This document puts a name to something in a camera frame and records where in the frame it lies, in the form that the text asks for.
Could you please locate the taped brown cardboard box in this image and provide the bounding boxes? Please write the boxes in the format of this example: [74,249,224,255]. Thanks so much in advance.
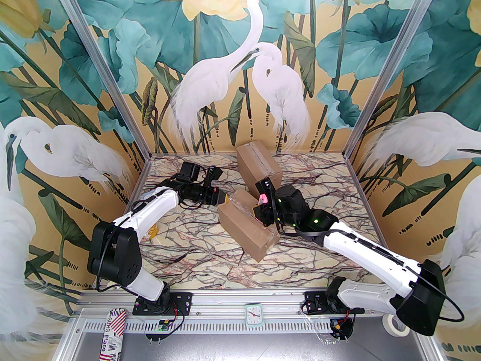
[236,140,283,198]
[217,190,281,263]

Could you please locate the small mint green clock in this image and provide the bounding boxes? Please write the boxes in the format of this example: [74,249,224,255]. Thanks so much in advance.
[245,303,263,328]

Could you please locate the grey slotted metal tray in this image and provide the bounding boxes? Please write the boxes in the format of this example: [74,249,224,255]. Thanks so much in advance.
[54,314,444,361]

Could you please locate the white masking tape roll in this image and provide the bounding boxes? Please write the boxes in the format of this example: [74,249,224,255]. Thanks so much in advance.
[383,314,410,337]

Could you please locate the red striped printed package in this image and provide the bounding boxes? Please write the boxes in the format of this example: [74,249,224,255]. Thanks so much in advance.
[98,307,126,361]

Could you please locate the flat black camera cable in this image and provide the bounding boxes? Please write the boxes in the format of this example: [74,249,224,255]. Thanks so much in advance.
[267,181,333,241]

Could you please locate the aluminium front frame rail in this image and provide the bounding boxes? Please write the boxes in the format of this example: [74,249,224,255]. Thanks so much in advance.
[77,290,421,317]

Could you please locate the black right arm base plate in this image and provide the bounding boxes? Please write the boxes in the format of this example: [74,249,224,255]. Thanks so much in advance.
[304,291,365,315]

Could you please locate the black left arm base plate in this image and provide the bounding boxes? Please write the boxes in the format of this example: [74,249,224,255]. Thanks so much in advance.
[132,291,193,317]

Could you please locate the red black power wires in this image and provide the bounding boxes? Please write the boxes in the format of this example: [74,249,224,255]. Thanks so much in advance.
[330,307,356,332]
[165,302,185,333]

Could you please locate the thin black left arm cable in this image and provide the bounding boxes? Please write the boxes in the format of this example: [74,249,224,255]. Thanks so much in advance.
[95,198,158,293]

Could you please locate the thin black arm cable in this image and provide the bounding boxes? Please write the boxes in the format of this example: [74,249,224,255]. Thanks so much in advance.
[95,198,158,293]
[413,265,465,322]

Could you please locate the aluminium frame post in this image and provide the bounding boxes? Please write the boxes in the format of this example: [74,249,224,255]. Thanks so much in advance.
[344,0,433,159]
[48,0,154,157]

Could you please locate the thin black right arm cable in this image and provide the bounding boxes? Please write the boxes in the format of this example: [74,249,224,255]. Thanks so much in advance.
[413,265,465,322]

